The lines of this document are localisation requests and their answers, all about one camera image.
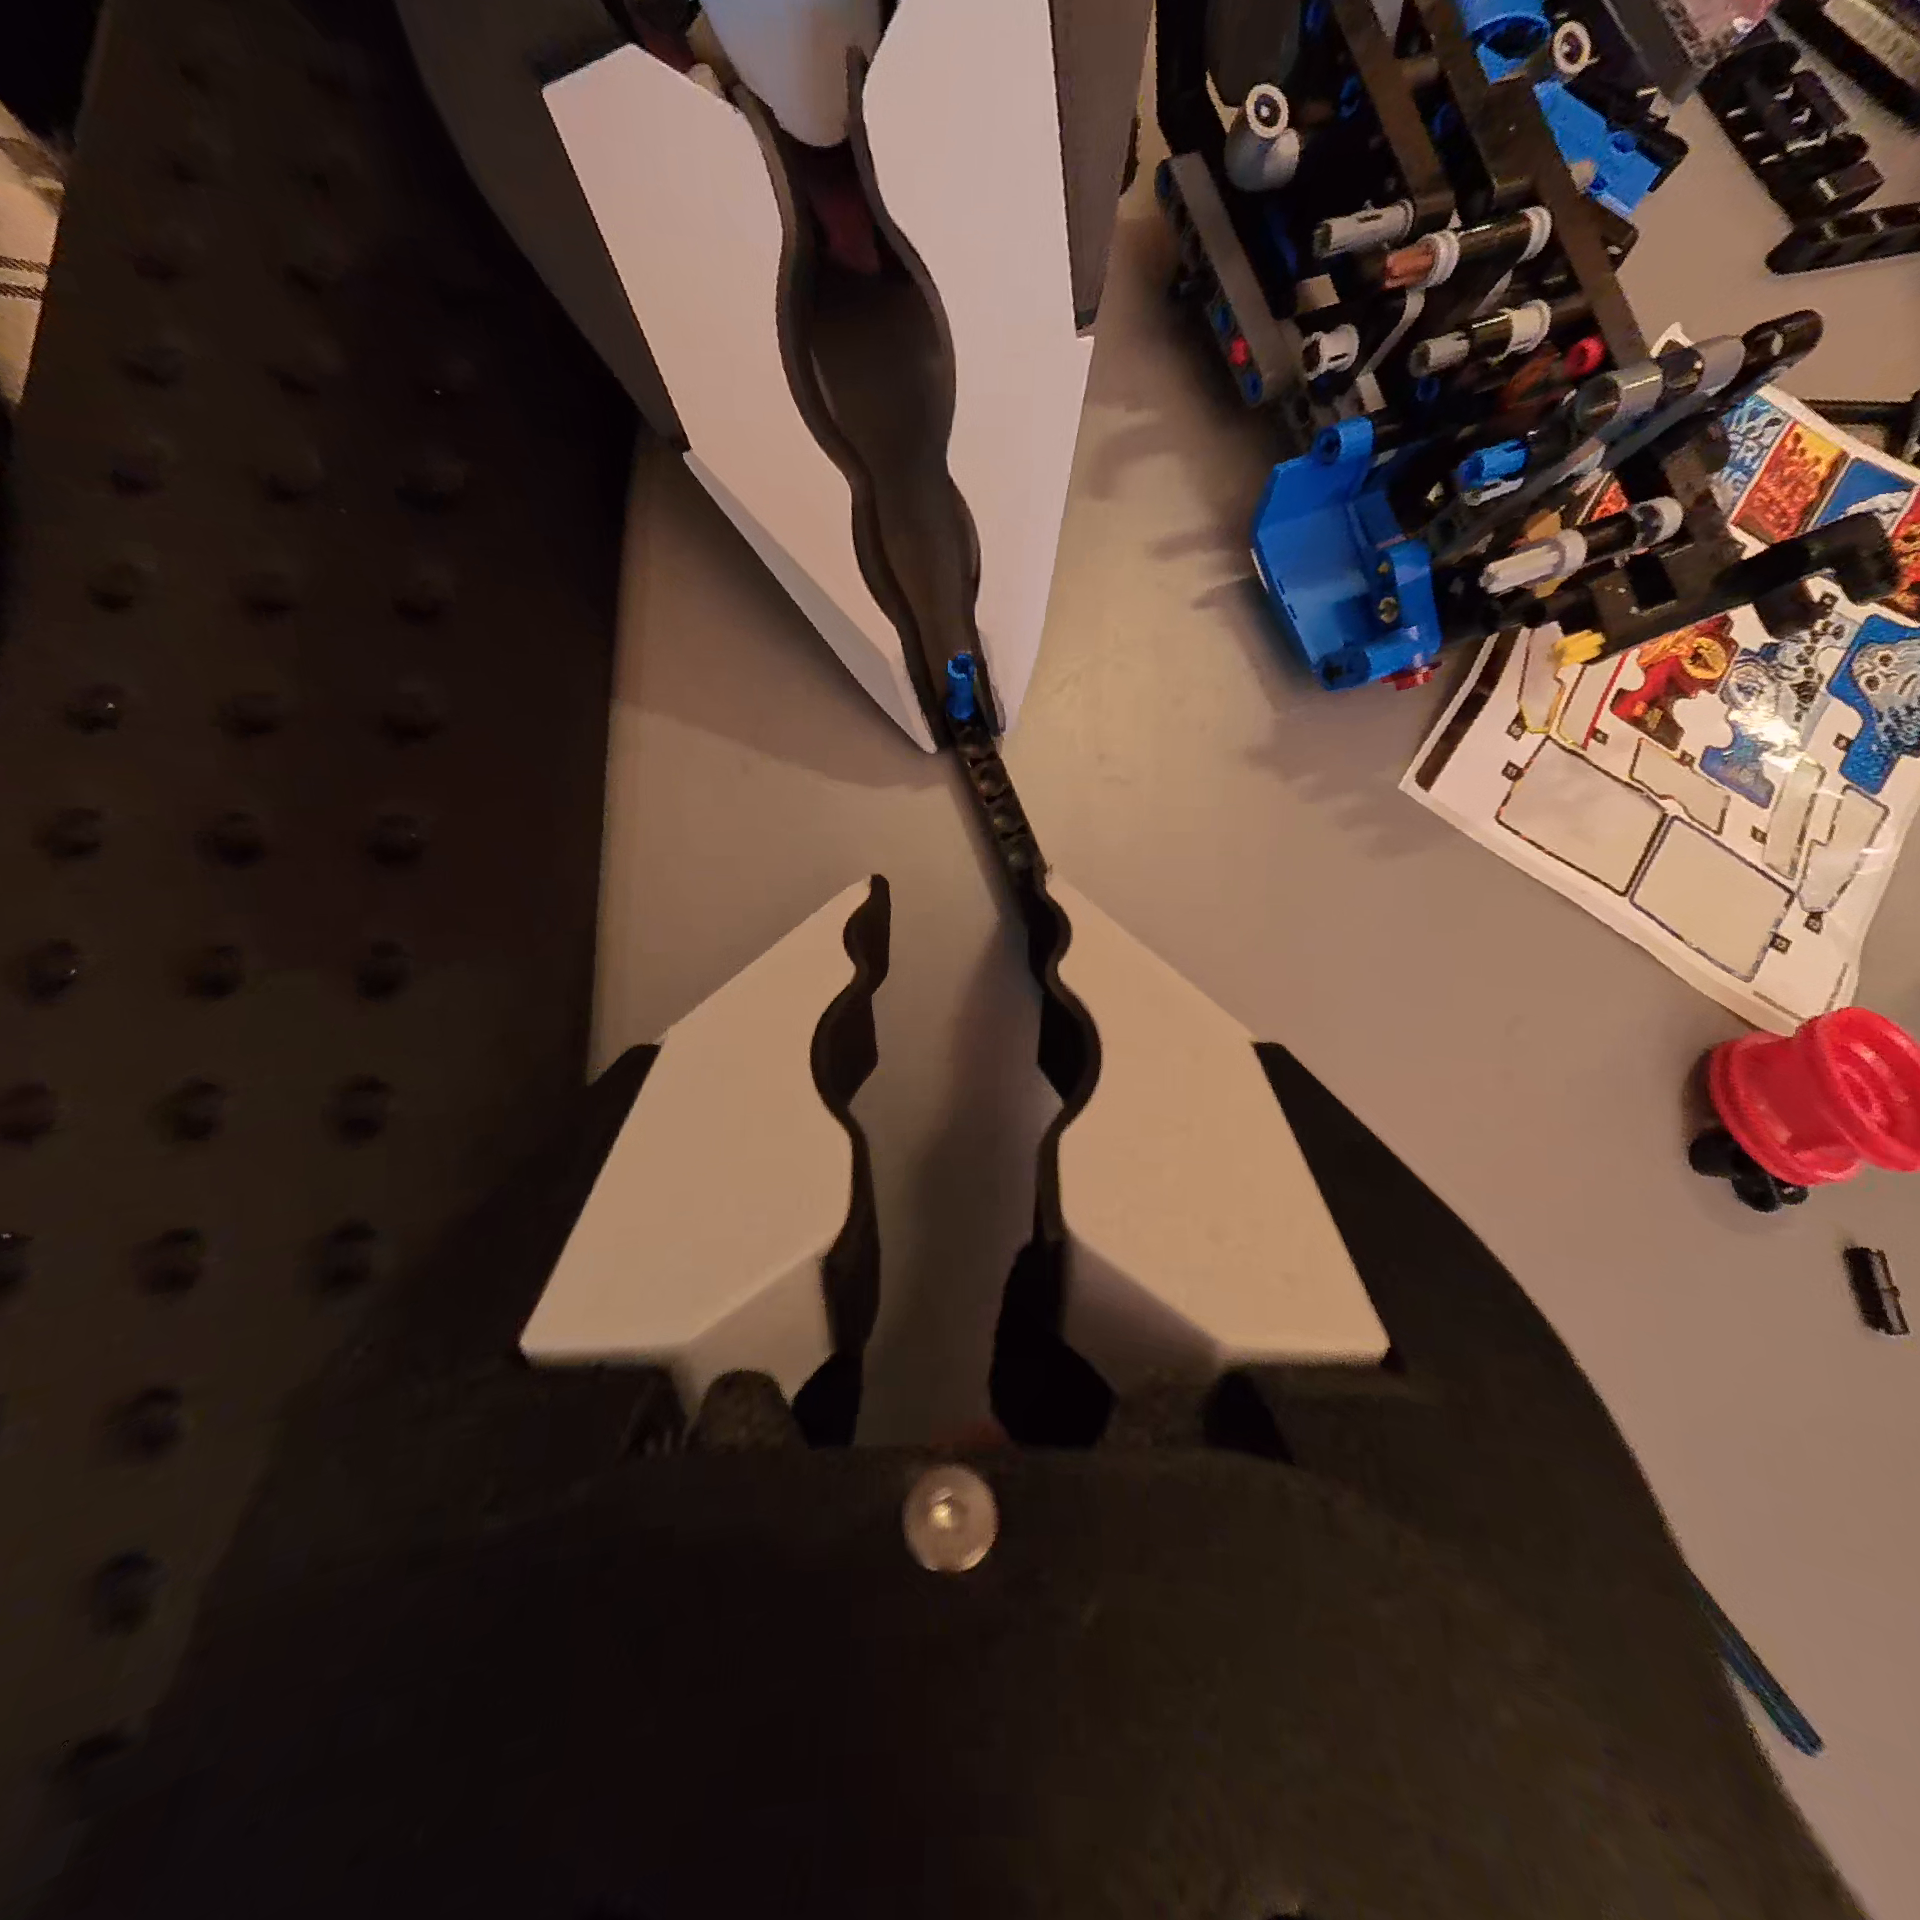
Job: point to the black angled connector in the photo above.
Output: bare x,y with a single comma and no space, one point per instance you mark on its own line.
1724,1158

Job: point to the black ribbed connector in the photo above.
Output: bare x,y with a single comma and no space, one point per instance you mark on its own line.
1874,1288

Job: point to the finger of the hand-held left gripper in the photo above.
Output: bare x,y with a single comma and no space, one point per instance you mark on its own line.
1005,301
692,301

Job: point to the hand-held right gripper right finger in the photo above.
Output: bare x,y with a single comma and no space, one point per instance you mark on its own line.
1200,1200

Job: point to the long black holed beam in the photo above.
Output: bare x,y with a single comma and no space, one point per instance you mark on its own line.
1002,811

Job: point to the person's plaid shirt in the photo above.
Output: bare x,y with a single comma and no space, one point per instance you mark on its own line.
23,226

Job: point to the thin dark axle rod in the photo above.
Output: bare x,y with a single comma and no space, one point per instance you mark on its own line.
1778,1695

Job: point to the printed sticker sheet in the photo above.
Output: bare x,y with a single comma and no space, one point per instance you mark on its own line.
1711,902

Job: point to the grey desk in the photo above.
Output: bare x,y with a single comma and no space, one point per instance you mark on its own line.
1277,932

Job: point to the red wheel hub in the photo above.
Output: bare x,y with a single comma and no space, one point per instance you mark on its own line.
1816,1102

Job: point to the black perforated board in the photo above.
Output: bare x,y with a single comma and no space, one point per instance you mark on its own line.
300,751

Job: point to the partly built toy truck chassis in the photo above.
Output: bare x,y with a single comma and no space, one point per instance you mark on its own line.
1350,556

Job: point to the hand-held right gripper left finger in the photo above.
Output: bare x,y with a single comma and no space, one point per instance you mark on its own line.
721,1200

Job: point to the short black toy beam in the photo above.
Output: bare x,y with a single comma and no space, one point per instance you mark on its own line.
1852,237

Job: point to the small blue pin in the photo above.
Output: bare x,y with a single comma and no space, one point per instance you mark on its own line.
962,683

